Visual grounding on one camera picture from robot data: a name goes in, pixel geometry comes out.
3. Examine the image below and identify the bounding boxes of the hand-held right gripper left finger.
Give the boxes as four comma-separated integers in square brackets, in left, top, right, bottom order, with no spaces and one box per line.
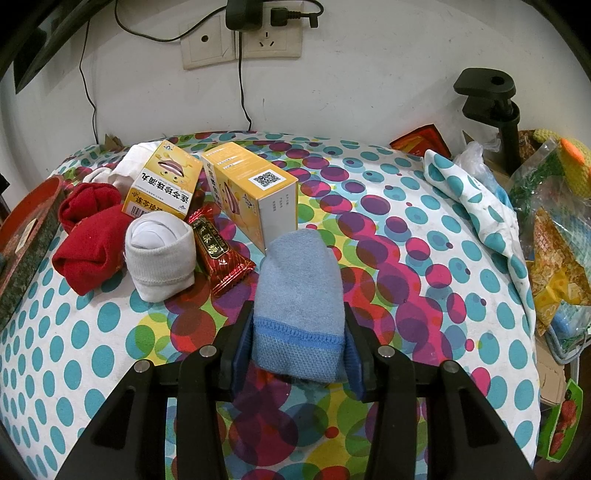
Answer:
[55,302,254,480]

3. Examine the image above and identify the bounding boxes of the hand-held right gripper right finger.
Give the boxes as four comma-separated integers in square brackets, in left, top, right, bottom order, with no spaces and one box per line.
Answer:
[344,307,536,480]

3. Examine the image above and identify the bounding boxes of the light blue sock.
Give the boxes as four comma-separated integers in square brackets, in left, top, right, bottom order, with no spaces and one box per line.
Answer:
[252,229,346,384]

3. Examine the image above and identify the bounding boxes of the yellow medicine box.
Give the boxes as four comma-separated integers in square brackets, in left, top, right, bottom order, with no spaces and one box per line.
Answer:
[201,142,299,255]

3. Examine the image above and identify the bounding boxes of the red sock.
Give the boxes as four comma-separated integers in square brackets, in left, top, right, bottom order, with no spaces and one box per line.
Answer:
[58,183,122,234]
[52,205,136,296]

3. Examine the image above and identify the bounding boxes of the red round tray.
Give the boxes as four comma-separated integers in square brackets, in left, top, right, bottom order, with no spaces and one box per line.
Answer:
[0,177,64,329]

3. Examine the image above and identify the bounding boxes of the red candy packet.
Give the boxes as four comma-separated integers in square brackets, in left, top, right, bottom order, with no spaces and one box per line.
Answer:
[188,206,257,297]

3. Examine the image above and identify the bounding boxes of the rolled white sock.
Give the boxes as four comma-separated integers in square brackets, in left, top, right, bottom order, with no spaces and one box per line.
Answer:
[124,213,197,303]
[88,141,161,195]

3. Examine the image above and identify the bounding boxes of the yellow medicine box cartoon face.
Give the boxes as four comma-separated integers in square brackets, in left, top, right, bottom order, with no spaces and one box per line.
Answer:
[122,140,204,220]

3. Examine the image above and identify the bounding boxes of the cardboard box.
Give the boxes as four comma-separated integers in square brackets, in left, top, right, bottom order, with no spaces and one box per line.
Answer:
[534,332,575,407]

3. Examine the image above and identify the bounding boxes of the white cloth teal dots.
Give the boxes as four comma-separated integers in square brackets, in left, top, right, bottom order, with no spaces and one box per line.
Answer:
[424,150,546,337]

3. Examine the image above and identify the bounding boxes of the strawberry print box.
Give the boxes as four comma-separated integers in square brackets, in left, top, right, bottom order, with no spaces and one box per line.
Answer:
[537,378,583,462]

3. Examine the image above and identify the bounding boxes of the yellow orange snack packet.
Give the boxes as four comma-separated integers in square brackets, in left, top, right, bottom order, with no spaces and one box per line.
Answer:
[525,208,591,320]

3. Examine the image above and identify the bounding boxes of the red paper packet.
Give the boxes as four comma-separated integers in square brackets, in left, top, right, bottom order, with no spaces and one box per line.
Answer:
[390,124,452,158]

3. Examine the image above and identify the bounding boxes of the clear plastic bag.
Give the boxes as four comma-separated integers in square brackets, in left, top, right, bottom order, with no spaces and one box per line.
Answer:
[454,137,502,186]

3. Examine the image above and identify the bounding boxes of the green plastic bag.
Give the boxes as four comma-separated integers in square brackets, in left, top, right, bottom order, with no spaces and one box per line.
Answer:
[507,138,573,217]

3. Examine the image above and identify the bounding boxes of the black desk clamp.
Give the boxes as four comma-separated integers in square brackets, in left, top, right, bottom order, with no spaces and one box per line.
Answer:
[453,68,521,175]

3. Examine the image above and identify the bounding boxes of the yellow knitted toy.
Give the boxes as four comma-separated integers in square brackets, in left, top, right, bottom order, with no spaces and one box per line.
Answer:
[531,128,591,200]

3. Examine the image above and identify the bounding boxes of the black charger plug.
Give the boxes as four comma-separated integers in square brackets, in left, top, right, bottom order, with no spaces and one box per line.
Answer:
[225,0,262,32]

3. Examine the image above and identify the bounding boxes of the black adapter connector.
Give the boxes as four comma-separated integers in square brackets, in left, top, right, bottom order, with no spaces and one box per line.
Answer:
[270,7,320,29]

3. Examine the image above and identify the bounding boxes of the dark monitor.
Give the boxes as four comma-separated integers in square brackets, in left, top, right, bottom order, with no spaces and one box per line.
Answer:
[0,0,118,93]

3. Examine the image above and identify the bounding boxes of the black cable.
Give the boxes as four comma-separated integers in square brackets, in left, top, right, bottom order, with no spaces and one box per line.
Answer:
[236,30,253,133]
[114,0,185,43]
[78,28,100,145]

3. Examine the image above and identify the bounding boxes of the white wall socket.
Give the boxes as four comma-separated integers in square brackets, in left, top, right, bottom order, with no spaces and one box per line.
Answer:
[238,21,305,60]
[180,11,239,70]

